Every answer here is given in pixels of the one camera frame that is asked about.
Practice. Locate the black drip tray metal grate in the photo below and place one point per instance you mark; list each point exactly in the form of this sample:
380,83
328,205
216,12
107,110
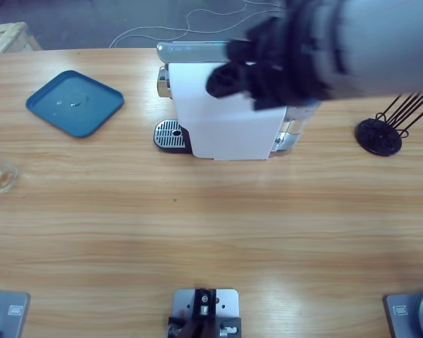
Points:
167,135

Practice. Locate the teal square plastic tray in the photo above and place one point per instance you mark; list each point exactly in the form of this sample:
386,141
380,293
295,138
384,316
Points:
74,105

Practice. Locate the white capsule coffee machine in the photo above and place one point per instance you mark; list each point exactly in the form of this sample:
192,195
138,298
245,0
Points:
225,134

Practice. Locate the arm grey base plate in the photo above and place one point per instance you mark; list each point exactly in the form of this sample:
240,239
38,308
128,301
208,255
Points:
7,313
412,313

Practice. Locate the black capsule holder with rods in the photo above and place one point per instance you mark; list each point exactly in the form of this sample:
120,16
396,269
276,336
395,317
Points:
370,135

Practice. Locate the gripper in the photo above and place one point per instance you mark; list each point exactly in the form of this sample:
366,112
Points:
296,60

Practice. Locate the light wooden crate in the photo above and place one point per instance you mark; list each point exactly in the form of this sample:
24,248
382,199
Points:
7,37

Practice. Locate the clear drinking glass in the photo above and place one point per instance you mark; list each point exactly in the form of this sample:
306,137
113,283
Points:
1,176

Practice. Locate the silver coffee machine lever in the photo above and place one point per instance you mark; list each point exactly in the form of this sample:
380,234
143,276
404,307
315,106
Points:
190,52

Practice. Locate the grey mount plate dark post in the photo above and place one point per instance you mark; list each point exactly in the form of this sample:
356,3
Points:
204,306

